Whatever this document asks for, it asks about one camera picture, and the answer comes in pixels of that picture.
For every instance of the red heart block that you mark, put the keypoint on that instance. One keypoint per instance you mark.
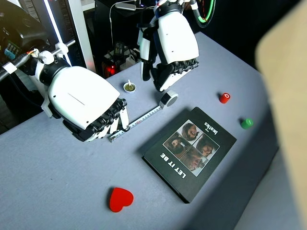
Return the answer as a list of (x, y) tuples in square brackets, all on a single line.
[(121, 200)]

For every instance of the black Beatles book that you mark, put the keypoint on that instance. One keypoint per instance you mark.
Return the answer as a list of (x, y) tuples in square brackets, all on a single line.
[(168, 167)]

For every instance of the grey table cloth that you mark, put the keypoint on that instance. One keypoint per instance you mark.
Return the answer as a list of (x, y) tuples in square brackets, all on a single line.
[(60, 167)]

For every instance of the small bowl with stick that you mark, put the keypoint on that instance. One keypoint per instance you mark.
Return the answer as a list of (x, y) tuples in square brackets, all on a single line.
[(129, 88)]

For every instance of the green cylinder block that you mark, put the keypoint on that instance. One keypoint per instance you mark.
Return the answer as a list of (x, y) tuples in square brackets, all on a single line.
[(247, 123)]

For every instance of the black device with red light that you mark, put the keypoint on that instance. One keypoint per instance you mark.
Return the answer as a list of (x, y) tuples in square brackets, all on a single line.
[(110, 70)]

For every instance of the red cylinder block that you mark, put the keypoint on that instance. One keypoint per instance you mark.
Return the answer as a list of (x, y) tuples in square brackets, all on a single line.
[(224, 98)]

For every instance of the black rounded equipment housing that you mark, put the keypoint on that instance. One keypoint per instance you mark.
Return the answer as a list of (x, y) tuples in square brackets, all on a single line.
[(21, 26)]

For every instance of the black power adapter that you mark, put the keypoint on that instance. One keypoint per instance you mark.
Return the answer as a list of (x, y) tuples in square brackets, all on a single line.
[(118, 49)]

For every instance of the white metal frame post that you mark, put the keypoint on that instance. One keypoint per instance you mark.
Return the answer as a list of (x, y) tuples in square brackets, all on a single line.
[(74, 31)]

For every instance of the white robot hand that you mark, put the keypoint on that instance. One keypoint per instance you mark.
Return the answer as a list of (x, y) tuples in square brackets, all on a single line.
[(175, 38), (79, 95)]

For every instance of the grey tape measure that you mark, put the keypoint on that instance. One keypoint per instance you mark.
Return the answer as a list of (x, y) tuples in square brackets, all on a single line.
[(168, 99)]

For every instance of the blurred beige board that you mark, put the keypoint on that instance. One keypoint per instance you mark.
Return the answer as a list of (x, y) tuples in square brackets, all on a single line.
[(287, 83)]

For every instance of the flat grey device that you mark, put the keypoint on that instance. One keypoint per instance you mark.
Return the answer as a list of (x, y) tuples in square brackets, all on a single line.
[(126, 6)]

